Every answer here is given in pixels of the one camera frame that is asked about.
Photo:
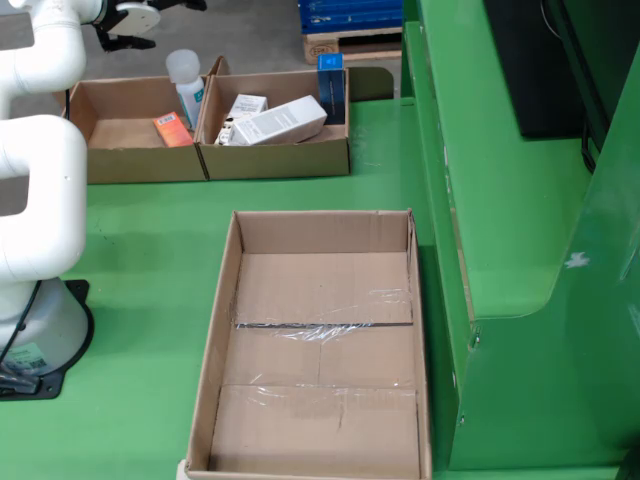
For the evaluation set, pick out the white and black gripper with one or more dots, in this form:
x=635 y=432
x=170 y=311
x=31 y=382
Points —
x=137 y=17

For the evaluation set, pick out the white bottle with teal label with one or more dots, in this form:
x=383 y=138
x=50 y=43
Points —
x=192 y=95

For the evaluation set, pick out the small open cardboard box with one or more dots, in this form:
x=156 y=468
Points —
x=145 y=165

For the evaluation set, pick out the blue plastic crate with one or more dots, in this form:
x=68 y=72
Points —
x=350 y=15

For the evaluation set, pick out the white paper scrap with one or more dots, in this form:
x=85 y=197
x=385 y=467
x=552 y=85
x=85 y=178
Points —
x=181 y=472

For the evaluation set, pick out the wooden pallet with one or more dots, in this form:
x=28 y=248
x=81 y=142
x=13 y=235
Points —
x=350 y=47

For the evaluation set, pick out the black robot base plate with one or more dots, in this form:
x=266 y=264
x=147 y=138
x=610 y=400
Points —
x=50 y=387

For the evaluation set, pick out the cardboard box with raised flap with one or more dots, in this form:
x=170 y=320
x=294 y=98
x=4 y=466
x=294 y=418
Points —
x=280 y=160

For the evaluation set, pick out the tall blue carton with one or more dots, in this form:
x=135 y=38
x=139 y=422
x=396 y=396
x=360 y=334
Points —
x=332 y=95

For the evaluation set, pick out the small white spotted carton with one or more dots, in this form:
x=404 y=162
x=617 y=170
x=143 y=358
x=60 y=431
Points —
x=249 y=106

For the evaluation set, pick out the long white carton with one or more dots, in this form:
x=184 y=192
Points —
x=285 y=122

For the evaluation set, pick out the large shallow cardboard tray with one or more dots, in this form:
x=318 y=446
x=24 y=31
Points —
x=320 y=425

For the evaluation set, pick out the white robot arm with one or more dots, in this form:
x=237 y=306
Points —
x=45 y=210

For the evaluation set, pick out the green metal machine housing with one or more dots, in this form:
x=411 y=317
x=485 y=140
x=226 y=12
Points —
x=525 y=350

